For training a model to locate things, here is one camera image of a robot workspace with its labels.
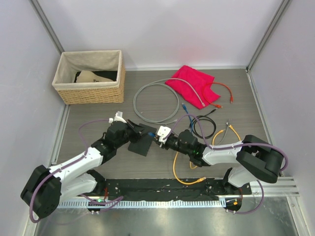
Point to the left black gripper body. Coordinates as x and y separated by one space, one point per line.
129 135

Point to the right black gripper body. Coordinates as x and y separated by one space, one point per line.
173 143

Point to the black network switch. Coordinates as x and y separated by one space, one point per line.
143 145

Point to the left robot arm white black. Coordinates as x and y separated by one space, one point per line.
43 190

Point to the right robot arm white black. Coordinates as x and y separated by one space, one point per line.
256 159

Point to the pink folded cloth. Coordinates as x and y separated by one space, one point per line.
189 83

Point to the beige cloth in basket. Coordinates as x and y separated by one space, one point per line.
95 76

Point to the wicker basket with liner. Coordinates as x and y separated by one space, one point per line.
90 93

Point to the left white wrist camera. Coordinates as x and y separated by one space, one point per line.
117 117

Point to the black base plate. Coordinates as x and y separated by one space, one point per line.
167 189

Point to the white slotted cable duct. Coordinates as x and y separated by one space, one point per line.
82 203

